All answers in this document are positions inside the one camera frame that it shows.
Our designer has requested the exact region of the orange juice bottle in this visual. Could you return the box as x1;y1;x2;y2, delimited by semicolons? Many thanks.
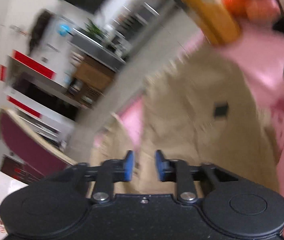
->
180;0;241;46

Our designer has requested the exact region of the small blue globe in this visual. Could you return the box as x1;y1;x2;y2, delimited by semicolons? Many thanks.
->
57;24;72;37

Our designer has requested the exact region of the potted green plant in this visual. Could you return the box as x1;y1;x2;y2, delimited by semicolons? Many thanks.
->
86;19;105;40

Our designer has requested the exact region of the orange fruit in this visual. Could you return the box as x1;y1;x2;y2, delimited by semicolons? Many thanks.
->
222;0;281;24

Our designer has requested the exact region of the beige khaki jacket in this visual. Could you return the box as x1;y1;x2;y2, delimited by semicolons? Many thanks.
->
89;45;281;196

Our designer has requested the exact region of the brown wooden cabinet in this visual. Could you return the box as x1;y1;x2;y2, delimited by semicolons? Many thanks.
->
66;56;116;108

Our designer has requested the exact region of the maroon cushioned chair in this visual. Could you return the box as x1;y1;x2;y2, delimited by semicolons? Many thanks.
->
0;108;77;176

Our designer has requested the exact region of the pink patterned bed sheet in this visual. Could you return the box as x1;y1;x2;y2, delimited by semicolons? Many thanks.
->
93;24;284;228

